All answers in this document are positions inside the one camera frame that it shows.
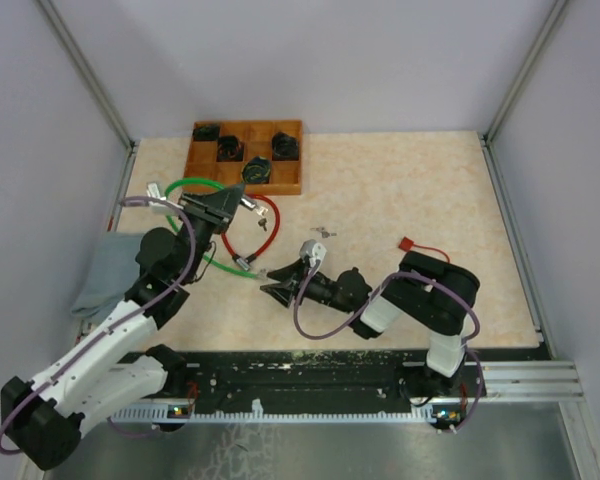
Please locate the dark green rolled tie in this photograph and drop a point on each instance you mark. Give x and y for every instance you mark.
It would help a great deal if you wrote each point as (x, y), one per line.
(209, 132)

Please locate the silver key bunch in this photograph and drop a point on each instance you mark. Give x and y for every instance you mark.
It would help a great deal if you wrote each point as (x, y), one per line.
(324, 232)

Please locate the green cable lock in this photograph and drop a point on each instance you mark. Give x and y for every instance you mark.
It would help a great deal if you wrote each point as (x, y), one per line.
(215, 185)

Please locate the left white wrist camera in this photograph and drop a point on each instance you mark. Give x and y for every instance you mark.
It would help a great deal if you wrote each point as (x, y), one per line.
(158, 202)

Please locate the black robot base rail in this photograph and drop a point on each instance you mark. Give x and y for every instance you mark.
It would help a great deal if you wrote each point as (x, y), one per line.
(324, 388)

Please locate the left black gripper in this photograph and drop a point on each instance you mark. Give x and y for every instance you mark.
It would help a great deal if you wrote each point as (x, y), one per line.
(227, 200)

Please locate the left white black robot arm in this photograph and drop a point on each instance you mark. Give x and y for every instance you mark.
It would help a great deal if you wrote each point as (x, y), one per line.
(46, 417)

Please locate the red cable lock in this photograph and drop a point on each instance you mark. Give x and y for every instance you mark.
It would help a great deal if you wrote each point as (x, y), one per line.
(244, 262)

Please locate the thin red wire padlock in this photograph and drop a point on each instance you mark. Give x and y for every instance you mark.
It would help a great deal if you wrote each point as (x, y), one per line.
(406, 244)

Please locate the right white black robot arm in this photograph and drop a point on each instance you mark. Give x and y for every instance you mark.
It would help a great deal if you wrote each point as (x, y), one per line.
(439, 295)

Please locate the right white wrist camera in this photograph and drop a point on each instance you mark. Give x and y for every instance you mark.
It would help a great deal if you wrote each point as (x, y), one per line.
(312, 252)

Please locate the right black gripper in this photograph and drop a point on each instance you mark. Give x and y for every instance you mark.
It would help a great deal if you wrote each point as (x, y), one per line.
(285, 291)

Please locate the wooden compartment tray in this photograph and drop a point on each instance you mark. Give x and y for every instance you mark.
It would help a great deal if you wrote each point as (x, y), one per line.
(256, 135)

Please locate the folded blue jeans cloth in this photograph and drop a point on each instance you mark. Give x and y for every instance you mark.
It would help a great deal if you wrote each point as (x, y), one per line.
(112, 272)

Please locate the blue yellow rolled tie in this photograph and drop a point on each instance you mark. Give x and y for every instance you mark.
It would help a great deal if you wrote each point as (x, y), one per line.
(257, 171)

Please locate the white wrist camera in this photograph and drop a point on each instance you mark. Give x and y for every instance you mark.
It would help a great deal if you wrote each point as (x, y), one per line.
(312, 252)
(158, 202)

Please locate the black dotted rolled tie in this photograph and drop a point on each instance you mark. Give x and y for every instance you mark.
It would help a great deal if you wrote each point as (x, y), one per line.
(285, 147)

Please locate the black orange rolled tie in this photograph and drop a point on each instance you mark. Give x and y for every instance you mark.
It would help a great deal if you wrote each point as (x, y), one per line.
(229, 149)

